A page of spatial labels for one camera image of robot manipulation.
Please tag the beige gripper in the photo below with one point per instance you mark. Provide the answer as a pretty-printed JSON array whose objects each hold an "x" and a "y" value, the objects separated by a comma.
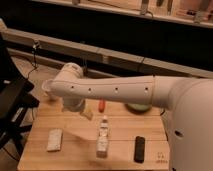
[{"x": 87, "y": 113}]

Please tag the white sponge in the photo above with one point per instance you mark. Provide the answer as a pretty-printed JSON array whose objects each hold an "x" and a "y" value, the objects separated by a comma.
[{"x": 54, "y": 140}]

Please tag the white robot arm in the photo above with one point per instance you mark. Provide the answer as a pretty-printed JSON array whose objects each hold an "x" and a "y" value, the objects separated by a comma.
[{"x": 189, "y": 99}]

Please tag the green ceramic bowl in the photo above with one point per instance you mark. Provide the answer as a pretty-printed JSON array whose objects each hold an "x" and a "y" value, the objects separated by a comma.
[{"x": 138, "y": 107}]

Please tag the orange carrot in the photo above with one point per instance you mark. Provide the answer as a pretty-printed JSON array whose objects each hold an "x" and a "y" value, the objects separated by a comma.
[{"x": 101, "y": 106}]

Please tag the clear plastic bottle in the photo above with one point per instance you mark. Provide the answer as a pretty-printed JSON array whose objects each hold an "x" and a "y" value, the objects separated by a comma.
[{"x": 102, "y": 139}]

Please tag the white paper cup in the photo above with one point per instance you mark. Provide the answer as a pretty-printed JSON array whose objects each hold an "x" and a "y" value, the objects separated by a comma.
[{"x": 47, "y": 89}]

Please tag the black remote control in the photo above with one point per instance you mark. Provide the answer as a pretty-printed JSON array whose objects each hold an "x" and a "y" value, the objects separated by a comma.
[{"x": 139, "y": 149}]

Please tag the black chair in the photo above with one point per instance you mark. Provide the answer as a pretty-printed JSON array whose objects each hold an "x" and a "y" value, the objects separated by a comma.
[{"x": 15, "y": 100}]

